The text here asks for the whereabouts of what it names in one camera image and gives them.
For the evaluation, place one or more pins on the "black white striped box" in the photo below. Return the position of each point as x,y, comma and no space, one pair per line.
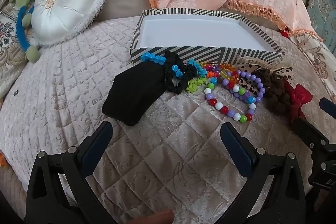
199,32

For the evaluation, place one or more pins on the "person's left hand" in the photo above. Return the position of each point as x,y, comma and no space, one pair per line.
155,217

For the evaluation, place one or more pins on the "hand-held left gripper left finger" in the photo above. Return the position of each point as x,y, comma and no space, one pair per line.
97,145

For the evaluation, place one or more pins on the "small red fabric piece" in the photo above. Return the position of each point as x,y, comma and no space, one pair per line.
284,33

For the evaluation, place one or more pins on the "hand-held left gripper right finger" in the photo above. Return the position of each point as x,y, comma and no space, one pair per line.
236,147

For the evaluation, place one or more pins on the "brown scrunchie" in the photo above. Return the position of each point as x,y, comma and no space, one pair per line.
275,98

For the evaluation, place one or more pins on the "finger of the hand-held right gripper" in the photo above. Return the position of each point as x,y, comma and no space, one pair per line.
309,129
328,105

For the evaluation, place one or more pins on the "black scrunchie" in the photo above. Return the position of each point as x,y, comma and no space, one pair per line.
169,57

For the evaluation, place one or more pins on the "blue headband with green pompoms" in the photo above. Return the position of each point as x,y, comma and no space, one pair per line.
22,29

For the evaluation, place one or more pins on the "black knitted cloth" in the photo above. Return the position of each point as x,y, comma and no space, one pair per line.
131,95

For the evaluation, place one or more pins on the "leopard print bow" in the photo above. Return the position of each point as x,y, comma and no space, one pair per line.
284,71

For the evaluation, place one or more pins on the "white round satin pillow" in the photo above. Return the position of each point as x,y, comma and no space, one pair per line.
68,0

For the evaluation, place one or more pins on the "beige quilted bedspread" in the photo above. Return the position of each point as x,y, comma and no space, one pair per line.
170,174

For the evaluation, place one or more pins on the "red bow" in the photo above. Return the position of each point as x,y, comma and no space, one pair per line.
296,98

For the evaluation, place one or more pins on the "beige floral cloth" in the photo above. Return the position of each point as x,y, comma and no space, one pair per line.
315,56

